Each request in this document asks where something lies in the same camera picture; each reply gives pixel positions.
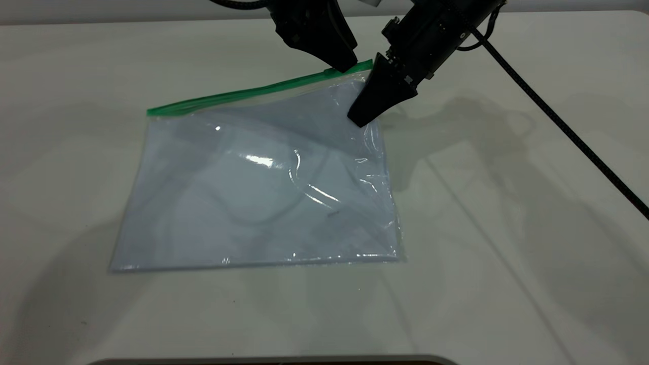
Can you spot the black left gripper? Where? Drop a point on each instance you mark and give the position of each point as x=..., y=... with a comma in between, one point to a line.
x=309, y=23

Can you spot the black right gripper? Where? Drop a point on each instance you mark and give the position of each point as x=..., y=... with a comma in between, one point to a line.
x=436, y=35

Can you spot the clear zipper bag green strip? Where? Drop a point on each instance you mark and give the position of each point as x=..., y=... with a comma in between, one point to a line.
x=228, y=96

